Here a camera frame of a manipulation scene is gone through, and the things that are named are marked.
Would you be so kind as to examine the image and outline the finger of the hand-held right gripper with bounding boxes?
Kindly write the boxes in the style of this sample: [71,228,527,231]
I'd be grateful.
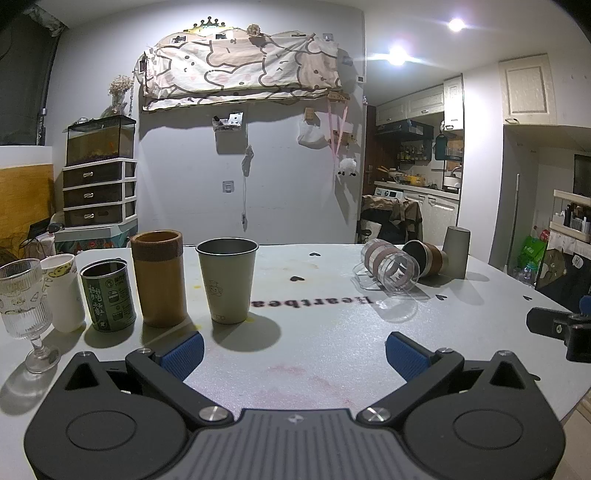
[526,298,591,363]

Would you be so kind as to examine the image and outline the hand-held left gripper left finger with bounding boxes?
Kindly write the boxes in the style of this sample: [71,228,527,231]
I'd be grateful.
[61,331,235,430]

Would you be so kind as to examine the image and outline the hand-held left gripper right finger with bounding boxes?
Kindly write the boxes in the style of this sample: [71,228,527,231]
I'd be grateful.
[359,330,539,428]

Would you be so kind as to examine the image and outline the clear glass cup brown bands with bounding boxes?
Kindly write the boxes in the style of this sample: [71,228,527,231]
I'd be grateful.
[353,239,422,297]

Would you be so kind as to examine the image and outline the brown bamboo cup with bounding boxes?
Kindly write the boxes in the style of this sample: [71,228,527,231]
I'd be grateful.
[130,231,188,329]

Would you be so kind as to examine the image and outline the grey metal cup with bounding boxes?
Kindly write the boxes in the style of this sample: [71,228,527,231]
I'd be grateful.
[195,238,260,325]

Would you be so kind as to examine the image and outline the black cup brown sleeve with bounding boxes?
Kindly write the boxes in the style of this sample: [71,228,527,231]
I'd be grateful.
[401,240,450,278]

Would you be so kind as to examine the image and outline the plain grey cup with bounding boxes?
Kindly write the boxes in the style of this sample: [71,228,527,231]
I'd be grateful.
[442,226,472,278]

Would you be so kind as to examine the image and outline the white printed paper cup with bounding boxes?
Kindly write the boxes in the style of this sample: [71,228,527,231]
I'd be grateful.
[41,253,87,333]

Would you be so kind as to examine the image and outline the black bag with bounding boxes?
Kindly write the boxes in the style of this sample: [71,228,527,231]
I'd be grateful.
[537,239,591,315]

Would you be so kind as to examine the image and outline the green plastic bag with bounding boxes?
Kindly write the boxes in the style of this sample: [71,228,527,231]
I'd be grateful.
[521,235,549,269]

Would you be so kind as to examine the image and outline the green tin can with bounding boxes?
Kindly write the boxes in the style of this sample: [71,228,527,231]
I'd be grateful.
[80,259,137,332]

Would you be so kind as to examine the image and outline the white storage shelf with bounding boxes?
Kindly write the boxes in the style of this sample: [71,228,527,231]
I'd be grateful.
[549,189,591,246]

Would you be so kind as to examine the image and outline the chair with brown clothing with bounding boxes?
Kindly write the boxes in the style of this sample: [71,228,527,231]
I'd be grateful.
[359,194,424,246]

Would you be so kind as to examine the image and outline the teal storage box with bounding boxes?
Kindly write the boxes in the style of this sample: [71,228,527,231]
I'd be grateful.
[54,223,140,256]

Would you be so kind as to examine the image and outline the ribbed glass goblet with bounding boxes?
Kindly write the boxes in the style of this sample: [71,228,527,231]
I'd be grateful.
[0,258,52,374]

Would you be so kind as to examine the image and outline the white plastic drawer unit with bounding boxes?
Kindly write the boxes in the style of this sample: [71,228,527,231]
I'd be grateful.
[62,158,139,228]

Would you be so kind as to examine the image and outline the plush sheep toy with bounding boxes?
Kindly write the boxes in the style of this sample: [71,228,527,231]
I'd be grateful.
[335,156,360,179]

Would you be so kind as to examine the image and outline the wooden board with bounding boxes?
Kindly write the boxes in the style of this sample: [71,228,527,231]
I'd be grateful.
[0,161,55,241]

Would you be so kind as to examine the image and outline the glass fish tank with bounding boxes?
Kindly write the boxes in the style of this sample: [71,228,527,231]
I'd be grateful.
[65,115,138,167]

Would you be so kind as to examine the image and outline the pink ribbon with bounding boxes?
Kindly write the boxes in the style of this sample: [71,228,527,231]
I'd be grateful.
[326,98,352,161]

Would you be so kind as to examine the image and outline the white hanging bag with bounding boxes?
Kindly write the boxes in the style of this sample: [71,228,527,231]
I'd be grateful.
[297,120,327,149]

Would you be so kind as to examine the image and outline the white kitchen cabinets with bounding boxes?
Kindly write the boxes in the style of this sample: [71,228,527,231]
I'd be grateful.
[374,76,464,133]

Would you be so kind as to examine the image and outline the dried flower bunch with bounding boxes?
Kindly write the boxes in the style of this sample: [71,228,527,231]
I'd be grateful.
[108,74,135,116]

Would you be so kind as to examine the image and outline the printed blanket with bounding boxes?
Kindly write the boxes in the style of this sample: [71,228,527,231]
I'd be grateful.
[137,28,345,112]

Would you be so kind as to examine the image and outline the dark curtain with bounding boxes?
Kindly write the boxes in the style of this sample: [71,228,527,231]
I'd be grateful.
[0,0,71,147]

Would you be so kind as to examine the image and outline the white wall cabinet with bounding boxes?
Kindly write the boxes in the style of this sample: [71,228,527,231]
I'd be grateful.
[498,52,558,126]

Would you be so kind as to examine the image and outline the small wall shelf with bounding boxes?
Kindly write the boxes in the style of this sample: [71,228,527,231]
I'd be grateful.
[212,111,245,133]

